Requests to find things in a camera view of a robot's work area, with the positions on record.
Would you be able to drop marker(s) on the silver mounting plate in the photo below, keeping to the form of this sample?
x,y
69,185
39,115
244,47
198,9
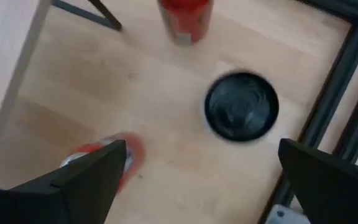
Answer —
x,y
283,214

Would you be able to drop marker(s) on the white can black lid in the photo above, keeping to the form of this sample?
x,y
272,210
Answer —
x,y
241,105

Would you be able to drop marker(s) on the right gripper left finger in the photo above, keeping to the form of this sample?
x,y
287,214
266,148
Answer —
x,y
57,205

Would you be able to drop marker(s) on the red soda can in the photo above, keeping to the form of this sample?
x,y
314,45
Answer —
x,y
185,18
137,152

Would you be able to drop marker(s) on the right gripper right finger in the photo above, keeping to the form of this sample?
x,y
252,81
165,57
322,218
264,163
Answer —
x,y
331,193

